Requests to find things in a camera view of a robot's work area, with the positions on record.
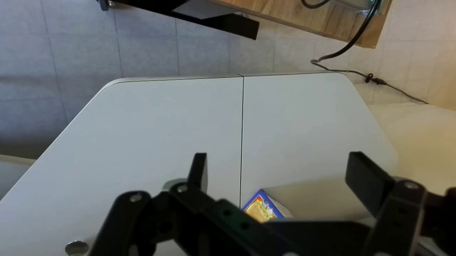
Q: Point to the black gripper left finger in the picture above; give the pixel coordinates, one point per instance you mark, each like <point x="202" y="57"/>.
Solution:
<point x="142" y="213"/>

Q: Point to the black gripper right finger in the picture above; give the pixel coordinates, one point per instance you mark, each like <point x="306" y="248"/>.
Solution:
<point x="374" y="189"/>

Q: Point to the blue cardboard box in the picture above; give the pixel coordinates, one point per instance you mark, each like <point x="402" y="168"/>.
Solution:
<point x="260" y="208"/>

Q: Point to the wooden desk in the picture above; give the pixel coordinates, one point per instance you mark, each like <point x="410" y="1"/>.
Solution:
<point x="327" y="19"/>

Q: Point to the black desk leg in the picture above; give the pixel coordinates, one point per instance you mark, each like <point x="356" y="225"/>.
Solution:
<point x="222" y="20"/>

